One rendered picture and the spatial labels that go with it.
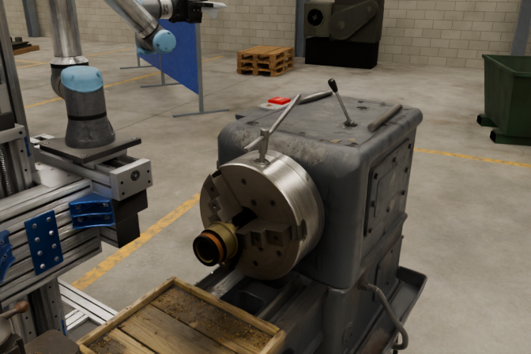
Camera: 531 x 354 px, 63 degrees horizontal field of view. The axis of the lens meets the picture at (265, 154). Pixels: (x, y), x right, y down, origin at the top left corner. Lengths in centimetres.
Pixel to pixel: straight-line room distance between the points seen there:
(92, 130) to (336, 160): 76
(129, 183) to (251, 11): 1081
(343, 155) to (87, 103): 78
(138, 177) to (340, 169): 64
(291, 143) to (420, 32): 979
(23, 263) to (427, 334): 189
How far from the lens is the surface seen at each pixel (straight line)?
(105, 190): 142
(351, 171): 108
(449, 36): 1083
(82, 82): 141
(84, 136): 145
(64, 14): 154
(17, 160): 147
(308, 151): 113
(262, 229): 101
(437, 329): 256
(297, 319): 115
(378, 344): 160
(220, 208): 104
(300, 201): 102
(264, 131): 101
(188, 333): 110
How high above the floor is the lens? 163
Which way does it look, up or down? 21 degrees down
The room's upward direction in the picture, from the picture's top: 1 degrees clockwise
